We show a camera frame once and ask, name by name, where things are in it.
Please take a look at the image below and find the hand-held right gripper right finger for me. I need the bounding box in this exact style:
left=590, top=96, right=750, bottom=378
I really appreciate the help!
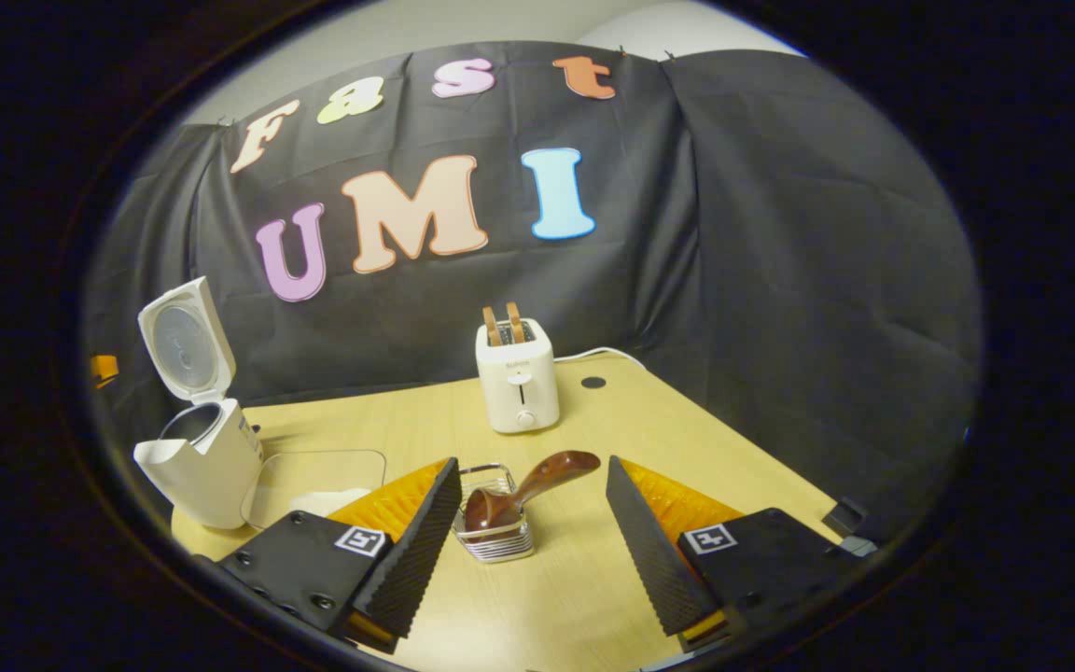
left=605, top=456, right=879, bottom=654

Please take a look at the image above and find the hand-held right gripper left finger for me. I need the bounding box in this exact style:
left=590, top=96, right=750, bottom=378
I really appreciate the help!
left=217, top=456, right=464, bottom=654

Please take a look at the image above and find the metal wire chopstick holder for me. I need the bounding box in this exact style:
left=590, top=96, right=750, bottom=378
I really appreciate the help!
left=452, top=463, right=536, bottom=565

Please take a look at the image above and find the clear plastic rice container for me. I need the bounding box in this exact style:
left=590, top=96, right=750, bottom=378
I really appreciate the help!
left=241, top=449, right=387, bottom=531

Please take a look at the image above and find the brown wooden spoon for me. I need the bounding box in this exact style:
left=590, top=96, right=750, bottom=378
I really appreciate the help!
left=463, top=451, right=602, bottom=535

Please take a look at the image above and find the white rice cooker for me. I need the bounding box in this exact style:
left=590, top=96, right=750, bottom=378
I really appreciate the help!
left=133, top=276, right=266, bottom=531

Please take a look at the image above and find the white toaster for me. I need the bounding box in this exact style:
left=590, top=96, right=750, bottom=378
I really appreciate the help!
left=475, top=317, right=561, bottom=435

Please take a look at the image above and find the black backdrop cloth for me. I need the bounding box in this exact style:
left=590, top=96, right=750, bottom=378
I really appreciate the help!
left=85, top=42, right=982, bottom=542

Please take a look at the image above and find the white toaster power cable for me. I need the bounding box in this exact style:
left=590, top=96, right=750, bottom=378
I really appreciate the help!
left=553, top=346, right=650, bottom=374

